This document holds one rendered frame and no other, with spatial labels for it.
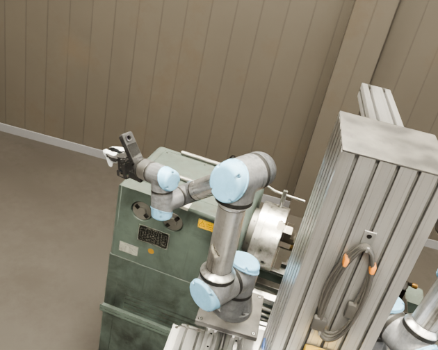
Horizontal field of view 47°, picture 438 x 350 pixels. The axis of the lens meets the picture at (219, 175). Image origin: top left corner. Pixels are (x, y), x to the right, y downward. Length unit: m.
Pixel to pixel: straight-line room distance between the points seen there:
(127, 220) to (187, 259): 0.33
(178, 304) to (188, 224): 0.47
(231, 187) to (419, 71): 3.15
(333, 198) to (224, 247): 0.49
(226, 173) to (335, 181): 0.38
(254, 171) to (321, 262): 0.34
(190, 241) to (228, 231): 0.77
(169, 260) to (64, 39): 2.87
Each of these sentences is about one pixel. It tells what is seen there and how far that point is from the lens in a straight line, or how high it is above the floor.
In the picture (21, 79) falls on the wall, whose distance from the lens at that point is 5.11.
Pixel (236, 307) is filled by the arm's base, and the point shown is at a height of 1.22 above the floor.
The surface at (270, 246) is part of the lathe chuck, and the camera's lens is 2.29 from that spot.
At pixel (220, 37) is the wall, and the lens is 4.32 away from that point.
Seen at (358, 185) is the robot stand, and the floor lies 1.95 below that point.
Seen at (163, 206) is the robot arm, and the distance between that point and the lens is 1.72.
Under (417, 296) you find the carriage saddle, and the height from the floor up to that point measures 0.93.
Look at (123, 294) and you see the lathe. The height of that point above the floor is 0.64.
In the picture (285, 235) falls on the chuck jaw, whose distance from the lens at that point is 2.34.
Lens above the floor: 2.45
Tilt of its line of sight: 29 degrees down
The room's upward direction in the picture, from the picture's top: 13 degrees clockwise
